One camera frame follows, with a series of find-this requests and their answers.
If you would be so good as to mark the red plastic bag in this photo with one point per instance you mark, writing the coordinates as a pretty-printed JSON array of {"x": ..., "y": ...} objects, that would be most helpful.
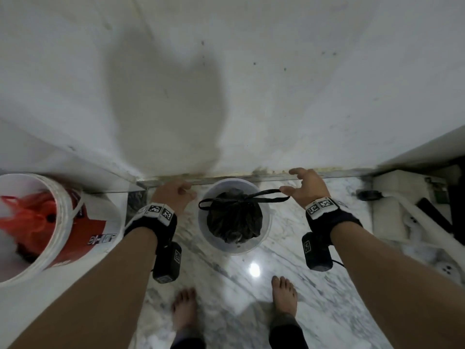
[{"x": 32, "y": 221}]

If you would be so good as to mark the person's left forearm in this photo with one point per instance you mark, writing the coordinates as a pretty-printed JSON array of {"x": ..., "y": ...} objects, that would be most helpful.
[{"x": 105, "y": 287}]

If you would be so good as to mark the translucent white trash bin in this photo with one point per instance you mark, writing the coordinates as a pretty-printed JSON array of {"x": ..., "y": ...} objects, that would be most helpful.
[{"x": 267, "y": 221}]

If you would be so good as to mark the red and white bucket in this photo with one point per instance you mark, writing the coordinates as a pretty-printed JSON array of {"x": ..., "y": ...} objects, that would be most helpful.
[{"x": 83, "y": 247}]

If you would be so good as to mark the person's right trouser leg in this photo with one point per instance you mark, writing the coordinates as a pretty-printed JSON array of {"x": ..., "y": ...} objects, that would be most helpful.
[{"x": 287, "y": 332}]

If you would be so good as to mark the flat black object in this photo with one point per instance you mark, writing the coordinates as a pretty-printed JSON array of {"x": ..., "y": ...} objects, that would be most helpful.
[{"x": 434, "y": 214}]

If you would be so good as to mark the person's left trouser leg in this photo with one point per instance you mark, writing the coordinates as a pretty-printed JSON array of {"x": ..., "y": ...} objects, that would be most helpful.
[{"x": 189, "y": 341}]

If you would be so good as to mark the person's right foot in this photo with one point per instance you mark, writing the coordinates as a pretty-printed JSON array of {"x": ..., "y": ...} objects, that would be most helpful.
[{"x": 285, "y": 296}]

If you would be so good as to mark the white pipe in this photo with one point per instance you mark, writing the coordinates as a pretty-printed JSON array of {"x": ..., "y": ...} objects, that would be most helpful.
[{"x": 432, "y": 225}]

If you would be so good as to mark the small black door stopper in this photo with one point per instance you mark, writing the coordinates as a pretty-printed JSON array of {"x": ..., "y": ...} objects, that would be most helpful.
[{"x": 370, "y": 195}]

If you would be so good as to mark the person's right forearm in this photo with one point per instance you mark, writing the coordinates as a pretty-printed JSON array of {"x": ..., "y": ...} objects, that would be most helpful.
[{"x": 392, "y": 287}]

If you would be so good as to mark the person's left hand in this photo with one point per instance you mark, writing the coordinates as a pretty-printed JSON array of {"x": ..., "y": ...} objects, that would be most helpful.
[{"x": 172, "y": 195}]

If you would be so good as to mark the white box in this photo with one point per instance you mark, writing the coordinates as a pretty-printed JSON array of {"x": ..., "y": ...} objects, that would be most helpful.
[{"x": 388, "y": 218}]

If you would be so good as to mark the person's foot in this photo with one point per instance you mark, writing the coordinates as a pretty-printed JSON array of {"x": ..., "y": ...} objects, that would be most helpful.
[
  {"x": 184, "y": 308},
  {"x": 285, "y": 296}
]

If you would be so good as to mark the person's right hand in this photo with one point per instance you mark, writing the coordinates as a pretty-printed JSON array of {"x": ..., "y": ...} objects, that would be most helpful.
[{"x": 312, "y": 188}]

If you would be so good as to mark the person's trouser leg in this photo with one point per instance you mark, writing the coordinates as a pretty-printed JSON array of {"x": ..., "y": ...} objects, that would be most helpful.
[
  {"x": 189, "y": 341},
  {"x": 287, "y": 332}
]

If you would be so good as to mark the black garbage bag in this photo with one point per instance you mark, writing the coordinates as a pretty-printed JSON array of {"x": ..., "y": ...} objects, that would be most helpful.
[{"x": 234, "y": 218}]

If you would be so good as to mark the person's left foot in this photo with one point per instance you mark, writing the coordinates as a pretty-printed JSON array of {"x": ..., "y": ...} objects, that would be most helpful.
[{"x": 184, "y": 308}]

